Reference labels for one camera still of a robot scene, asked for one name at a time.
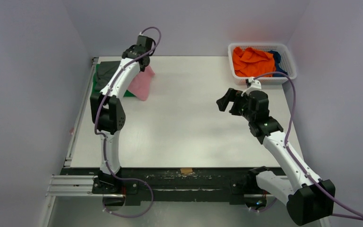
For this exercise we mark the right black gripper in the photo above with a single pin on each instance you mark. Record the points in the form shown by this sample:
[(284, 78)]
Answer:
[(233, 103)]

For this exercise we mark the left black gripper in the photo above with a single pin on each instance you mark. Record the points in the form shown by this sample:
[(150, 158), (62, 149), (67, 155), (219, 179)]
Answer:
[(132, 49)]

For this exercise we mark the pink t shirt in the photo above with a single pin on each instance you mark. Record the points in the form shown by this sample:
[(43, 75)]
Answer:
[(140, 85)]

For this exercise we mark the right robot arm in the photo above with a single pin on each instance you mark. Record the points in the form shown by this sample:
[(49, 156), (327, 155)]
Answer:
[(306, 196)]

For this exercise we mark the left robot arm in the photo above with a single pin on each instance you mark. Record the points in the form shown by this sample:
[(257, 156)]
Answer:
[(107, 111)]

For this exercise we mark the folded grey t shirt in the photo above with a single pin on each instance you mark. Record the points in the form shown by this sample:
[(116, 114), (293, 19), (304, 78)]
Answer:
[(104, 71)]

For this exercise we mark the orange t shirt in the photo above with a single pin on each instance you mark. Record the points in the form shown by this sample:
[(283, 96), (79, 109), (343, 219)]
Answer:
[(251, 62)]

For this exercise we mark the blue t shirt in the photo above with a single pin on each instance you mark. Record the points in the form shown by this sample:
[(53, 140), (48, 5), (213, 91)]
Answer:
[(277, 59)]

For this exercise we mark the white plastic basket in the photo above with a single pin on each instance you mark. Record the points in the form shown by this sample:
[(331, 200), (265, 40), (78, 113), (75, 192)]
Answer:
[(287, 62)]

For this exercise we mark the brown tape piece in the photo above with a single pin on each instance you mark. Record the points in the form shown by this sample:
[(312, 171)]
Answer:
[(186, 171)]

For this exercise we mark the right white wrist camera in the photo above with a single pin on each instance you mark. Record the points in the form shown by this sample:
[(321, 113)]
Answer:
[(253, 85)]

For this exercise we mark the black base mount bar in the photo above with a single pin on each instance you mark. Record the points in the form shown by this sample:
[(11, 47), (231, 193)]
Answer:
[(167, 184)]

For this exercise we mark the aluminium frame rail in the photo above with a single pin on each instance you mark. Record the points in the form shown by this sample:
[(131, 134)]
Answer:
[(211, 70)]

